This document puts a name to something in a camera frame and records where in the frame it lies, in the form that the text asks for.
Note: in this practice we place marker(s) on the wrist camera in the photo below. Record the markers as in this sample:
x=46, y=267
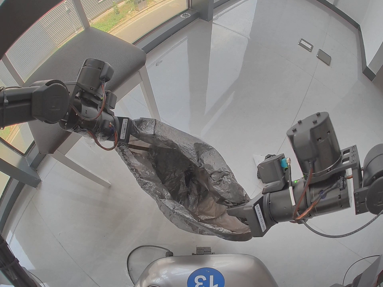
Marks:
x=270, y=169
x=111, y=99

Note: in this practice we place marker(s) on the black plastic bag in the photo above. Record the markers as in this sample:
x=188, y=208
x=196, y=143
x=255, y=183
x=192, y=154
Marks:
x=179, y=166

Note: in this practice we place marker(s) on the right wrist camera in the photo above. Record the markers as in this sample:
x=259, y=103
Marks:
x=270, y=169

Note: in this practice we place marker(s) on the black plastic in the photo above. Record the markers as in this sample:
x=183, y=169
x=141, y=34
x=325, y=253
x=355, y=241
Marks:
x=270, y=154

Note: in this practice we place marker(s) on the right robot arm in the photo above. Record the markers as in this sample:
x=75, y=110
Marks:
x=317, y=142

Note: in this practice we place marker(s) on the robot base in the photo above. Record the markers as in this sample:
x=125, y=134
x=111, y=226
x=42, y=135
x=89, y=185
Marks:
x=239, y=268

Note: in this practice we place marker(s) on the grey chair with white legs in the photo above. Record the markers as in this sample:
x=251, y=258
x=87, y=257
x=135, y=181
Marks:
x=98, y=55

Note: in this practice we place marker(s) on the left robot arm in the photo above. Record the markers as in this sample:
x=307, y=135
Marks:
x=48, y=100

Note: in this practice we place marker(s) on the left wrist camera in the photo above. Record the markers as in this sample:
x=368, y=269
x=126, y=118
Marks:
x=111, y=99

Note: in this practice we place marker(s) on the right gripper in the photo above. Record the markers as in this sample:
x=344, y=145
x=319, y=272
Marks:
x=278, y=208

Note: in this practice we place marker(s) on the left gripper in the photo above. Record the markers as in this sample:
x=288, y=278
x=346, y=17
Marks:
x=124, y=130

